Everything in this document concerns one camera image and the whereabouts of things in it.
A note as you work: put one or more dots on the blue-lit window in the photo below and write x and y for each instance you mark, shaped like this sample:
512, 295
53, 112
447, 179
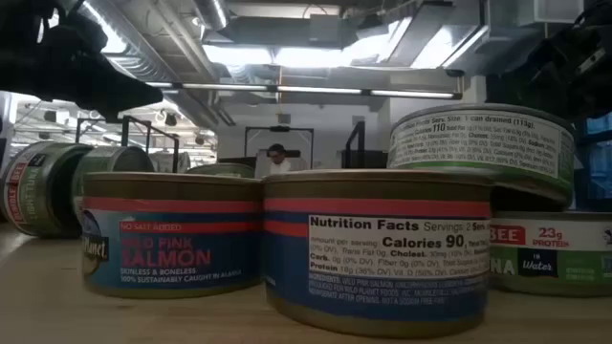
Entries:
600, 157

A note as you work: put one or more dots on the olive green tuna can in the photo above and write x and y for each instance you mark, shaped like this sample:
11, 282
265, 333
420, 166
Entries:
110, 160

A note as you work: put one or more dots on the bright ceiling light panel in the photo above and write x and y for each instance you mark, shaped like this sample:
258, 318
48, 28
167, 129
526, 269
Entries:
268, 55

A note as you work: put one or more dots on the black stand with box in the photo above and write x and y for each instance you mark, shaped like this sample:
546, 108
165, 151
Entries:
362, 143

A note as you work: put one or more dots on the green Bumble Bee tuna can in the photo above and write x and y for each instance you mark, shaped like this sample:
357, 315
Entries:
550, 267
478, 143
28, 191

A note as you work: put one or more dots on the blue pink salmon can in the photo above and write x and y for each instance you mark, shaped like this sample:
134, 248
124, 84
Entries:
172, 258
220, 169
378, 296

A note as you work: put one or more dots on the person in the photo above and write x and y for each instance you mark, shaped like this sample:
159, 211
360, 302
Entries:
278, 162

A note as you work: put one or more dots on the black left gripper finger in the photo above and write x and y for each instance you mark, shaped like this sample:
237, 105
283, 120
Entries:
124, 98

